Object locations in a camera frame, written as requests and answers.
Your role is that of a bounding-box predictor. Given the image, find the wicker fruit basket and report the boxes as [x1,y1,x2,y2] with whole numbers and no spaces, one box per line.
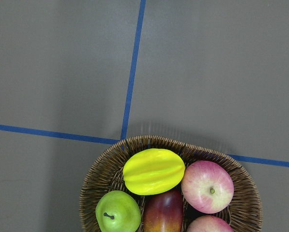
[79,135,263,232]

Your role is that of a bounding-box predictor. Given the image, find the yellow starfruit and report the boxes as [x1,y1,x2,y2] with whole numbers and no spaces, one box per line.
[123,148,185,195]

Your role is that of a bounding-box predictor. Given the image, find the red apple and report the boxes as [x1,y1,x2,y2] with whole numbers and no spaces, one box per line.
[186,215,234,232]
[181,160,234,214]

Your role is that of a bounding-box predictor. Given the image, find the red yellow mango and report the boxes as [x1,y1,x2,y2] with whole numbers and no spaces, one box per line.
[143,189,183,232]

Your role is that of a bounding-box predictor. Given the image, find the green pear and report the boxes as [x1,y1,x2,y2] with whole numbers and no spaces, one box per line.
[95,190,141,232]

